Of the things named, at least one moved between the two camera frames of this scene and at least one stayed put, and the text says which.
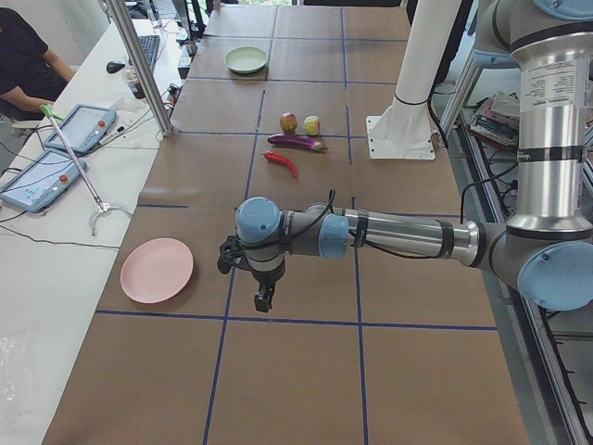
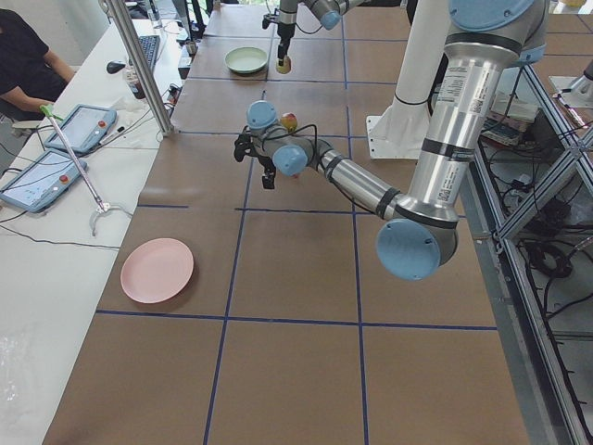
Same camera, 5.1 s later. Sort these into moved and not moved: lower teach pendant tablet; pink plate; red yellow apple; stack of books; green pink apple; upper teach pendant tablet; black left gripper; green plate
Moved: green pink apple; black left gripper
Not moved: stack of books; upper teach pendant tablet; red yellow apple; pink plate; green plate; lower teach pendant tablet
